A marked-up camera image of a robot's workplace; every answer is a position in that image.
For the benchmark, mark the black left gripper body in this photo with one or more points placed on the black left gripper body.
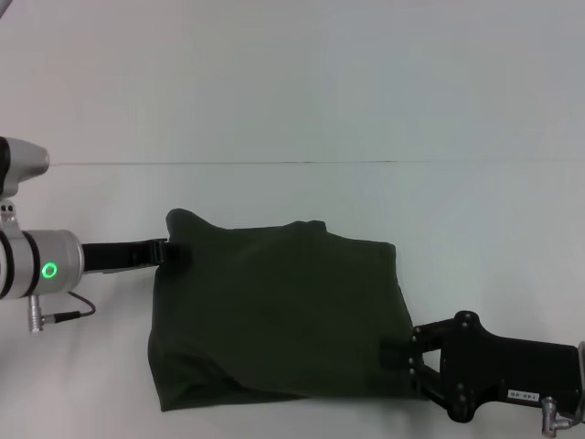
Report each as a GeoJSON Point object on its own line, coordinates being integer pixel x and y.
{"type": "Point", "coordinates": [116, 255]}

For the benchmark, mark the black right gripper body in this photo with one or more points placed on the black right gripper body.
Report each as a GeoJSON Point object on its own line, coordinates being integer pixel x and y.
{"type": "Point", "coordinates": [503, 366]}

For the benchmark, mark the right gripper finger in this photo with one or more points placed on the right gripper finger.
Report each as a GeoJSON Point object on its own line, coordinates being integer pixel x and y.
{"type": "Point", "coordinates": [422, 345]}
{"type": "Point", "coordinates": [429, 379]}

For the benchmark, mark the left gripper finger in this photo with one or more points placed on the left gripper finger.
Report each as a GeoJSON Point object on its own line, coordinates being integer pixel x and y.
{"type": "Point", "coordinates": [171, 252]}

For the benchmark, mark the dark green t-shirt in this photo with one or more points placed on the dark green t-shirt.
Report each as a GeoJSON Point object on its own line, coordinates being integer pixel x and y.
{"type": "Point", "coordinates": [279, 306]}

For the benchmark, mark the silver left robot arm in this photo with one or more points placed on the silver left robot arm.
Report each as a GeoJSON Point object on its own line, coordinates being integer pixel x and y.
{"type": "Point", "coordinates": [39, 265]}

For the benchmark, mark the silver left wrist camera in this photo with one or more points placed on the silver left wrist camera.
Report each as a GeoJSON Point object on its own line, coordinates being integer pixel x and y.
{"type": "Point", "coordinates": [20, 164]}

